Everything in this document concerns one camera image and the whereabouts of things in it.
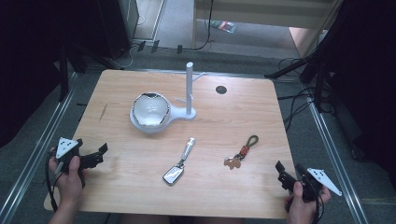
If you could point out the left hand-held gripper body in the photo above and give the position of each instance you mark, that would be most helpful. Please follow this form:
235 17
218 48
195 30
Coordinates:
66 146

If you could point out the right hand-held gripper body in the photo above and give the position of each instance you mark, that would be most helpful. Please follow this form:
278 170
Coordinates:
323 181

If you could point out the white key stand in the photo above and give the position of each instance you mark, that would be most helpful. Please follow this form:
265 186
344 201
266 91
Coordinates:
189 93

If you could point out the person's right hand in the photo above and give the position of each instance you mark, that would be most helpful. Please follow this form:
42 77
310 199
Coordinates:
301 203

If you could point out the person's left hand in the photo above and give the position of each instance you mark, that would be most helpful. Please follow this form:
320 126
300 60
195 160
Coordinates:
68 190

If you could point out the white egg-shaped bowl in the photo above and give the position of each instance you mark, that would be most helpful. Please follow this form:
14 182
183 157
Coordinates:
151 109

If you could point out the black metal stand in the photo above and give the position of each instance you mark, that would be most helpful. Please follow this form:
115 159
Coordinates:
299 63
63 77

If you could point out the person's legs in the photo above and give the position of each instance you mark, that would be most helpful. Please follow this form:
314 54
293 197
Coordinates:
143 219

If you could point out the dark cabinet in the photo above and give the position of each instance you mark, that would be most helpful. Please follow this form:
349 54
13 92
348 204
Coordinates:
115 28

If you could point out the colourful packet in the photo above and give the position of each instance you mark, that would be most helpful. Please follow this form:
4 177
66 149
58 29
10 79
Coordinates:
224 26

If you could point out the light wooden furniture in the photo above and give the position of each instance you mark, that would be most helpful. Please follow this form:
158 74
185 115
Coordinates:
264 12

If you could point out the aluminium floor rail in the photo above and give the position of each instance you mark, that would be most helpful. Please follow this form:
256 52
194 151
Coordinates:
336 161
37 146

